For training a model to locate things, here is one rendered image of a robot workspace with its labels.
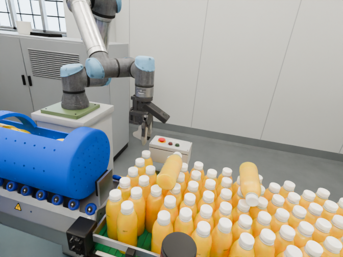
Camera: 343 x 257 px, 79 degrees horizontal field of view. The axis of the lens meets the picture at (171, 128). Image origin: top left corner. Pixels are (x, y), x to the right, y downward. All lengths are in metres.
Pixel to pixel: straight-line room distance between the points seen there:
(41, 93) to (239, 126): 2.86
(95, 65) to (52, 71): 1.98
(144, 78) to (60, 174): 0.45
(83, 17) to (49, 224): 0.84
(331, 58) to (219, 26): 1.53
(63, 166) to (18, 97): 2.54
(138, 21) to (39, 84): 1.67
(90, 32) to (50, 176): 0.55
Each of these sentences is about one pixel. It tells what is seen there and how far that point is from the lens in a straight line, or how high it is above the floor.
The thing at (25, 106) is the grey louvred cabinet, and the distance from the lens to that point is 3.27.
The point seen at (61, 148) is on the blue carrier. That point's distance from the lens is 0.82.
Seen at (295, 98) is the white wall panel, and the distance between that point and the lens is 3.55.
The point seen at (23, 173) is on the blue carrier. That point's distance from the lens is 0.94.
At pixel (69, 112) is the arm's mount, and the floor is 1.17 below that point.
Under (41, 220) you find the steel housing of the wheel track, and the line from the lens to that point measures 1.08.
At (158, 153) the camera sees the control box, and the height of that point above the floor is 1.05.
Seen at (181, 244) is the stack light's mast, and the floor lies 1.26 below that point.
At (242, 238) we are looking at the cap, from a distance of 0.69.
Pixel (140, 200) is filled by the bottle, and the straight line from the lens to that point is 0.77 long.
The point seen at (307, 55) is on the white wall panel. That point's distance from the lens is 3.47.
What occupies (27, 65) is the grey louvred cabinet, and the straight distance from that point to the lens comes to 3.02.
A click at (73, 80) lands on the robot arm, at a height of 1.33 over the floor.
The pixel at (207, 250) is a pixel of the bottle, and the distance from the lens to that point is 0.71.
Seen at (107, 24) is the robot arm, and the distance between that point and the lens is 1.17.
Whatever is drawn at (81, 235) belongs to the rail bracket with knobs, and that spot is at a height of 1.00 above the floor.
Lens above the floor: 1.60
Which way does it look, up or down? 24 degrees down
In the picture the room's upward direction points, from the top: 5 degrees clockwise
